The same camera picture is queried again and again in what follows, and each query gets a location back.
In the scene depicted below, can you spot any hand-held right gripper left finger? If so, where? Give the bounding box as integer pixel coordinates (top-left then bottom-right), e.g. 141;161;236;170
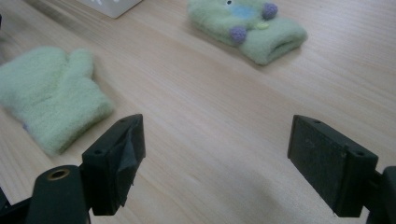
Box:
81;113;147;217

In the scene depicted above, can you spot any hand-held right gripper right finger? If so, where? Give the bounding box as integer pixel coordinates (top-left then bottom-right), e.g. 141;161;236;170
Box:
287;114;379;218

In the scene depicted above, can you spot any plain green fleece mitten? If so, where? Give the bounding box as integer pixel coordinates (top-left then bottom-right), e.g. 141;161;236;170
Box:
0;46;115;157

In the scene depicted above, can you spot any green mitten with purple pompoms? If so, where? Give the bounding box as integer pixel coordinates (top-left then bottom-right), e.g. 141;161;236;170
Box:
186;0;308;66

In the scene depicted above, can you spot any white box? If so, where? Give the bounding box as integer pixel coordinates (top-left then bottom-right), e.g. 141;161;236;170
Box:
75;0;143;20

